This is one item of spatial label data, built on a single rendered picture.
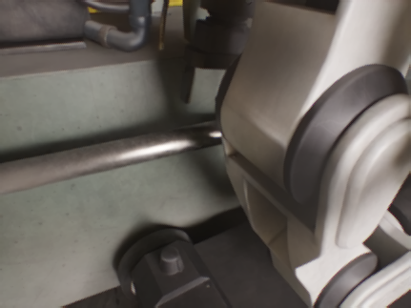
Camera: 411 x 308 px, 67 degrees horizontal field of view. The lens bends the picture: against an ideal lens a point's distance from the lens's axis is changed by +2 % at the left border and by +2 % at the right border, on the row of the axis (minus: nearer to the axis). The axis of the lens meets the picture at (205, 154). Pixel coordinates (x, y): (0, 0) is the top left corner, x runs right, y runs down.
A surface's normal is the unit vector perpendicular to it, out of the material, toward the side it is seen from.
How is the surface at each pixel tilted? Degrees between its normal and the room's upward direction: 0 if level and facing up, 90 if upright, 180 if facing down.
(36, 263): 90
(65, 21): 94
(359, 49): 90
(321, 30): 80
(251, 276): 0
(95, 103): 90
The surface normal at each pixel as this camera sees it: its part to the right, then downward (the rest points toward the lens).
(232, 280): -0.01, -0.82
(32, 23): 0.37, 0.58
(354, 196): -0.26, 0.62
